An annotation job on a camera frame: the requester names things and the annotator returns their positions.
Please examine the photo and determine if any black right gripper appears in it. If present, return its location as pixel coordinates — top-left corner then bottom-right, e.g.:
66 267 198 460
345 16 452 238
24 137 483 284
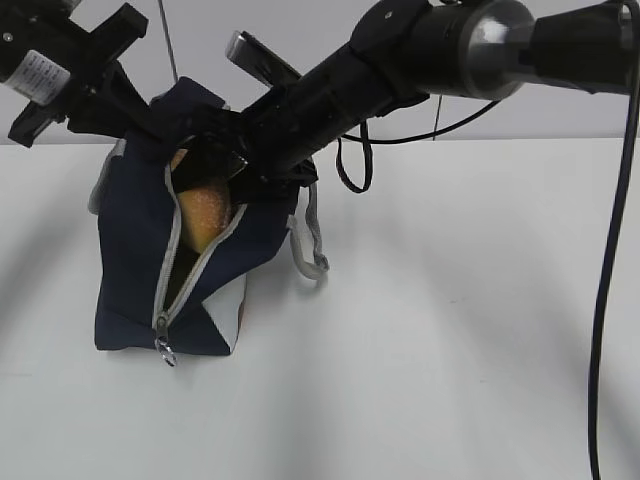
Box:
174 45 392 205

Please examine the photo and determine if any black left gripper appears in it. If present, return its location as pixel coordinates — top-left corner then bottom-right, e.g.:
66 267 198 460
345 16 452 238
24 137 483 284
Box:
1 1 169 147

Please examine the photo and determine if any brown bread roll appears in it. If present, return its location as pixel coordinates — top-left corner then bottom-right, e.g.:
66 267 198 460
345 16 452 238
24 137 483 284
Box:
174 177 233 254

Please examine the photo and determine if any navy blue lunch bag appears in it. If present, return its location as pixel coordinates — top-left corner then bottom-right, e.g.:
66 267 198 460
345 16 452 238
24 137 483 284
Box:
89 77 329 365

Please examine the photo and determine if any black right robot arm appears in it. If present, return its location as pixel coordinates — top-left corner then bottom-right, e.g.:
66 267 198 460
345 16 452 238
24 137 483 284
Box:
172 1 639 202

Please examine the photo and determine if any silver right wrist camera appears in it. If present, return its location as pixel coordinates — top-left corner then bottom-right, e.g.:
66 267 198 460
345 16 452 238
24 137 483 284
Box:
225 30 302 88

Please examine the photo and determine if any black cable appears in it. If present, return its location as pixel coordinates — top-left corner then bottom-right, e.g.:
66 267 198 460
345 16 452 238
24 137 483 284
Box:
335 0 640 480

